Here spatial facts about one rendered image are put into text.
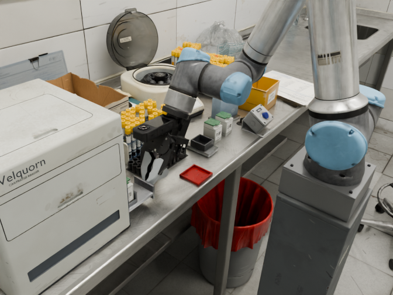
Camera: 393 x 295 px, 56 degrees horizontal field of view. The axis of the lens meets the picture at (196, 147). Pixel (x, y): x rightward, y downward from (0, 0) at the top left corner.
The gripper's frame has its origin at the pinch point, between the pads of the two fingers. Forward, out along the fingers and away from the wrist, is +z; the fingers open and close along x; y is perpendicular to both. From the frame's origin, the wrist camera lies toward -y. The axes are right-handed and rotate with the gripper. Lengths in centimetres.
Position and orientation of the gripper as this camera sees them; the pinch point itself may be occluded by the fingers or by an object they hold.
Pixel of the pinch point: (145, 183)
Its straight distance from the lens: 95.5
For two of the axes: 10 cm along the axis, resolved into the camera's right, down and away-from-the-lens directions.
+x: -7.9, -3.5, 4.9
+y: 5.0, 0.7, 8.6
